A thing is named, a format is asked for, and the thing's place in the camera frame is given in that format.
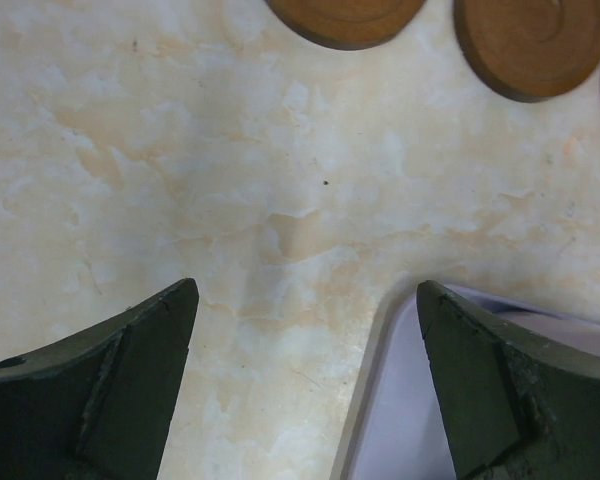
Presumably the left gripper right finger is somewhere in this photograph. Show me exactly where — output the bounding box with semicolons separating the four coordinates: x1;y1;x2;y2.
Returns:
416;281;600;479

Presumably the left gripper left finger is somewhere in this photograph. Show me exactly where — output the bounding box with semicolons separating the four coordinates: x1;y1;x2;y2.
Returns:
0;278;199;479

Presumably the dark wooden coaster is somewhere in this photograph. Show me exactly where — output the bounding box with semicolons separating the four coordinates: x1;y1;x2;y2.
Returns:
453;0;600;103
266;0;424;51

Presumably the purple glass cup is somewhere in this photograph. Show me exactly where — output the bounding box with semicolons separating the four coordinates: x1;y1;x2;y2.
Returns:
499;310;600;357

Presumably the lavender plastic tray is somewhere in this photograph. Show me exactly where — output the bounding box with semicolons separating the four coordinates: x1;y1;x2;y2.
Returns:
331;285;594;479

